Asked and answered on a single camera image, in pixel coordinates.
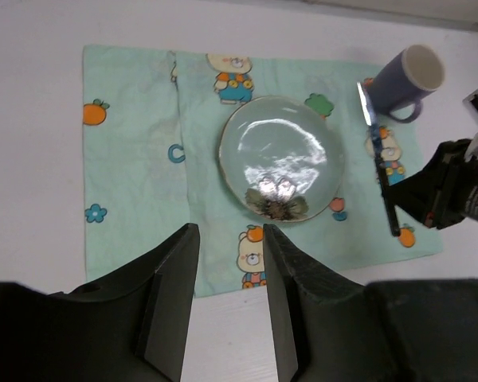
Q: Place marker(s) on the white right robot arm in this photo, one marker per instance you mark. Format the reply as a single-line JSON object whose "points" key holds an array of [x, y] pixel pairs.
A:
{"points": [[326, 327]]}

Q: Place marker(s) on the green cartoon placemat cloth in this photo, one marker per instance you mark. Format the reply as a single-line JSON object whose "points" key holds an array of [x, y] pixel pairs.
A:
{"points": [[152, 123]]}

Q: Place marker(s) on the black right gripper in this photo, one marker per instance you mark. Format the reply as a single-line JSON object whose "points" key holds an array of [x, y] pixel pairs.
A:
{"points": [[443, 193]]}

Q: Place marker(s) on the green floral glass plate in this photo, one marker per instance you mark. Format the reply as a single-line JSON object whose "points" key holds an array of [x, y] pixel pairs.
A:
{"points": [[280, 159]]}

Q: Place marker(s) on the purple ceramic mug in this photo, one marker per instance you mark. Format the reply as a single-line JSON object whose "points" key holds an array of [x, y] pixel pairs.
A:
{"points": [[398, 90]]}

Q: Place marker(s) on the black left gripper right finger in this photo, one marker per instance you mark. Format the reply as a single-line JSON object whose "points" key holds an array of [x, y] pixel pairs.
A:
{"points": [[326, 327]]}

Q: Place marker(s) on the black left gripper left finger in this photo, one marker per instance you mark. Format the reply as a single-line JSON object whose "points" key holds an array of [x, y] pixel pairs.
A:
{"points": [[129, 325]]}

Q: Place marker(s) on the steel table knife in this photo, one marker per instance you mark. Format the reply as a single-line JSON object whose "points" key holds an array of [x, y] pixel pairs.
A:
{"points": [[371, 121]]}

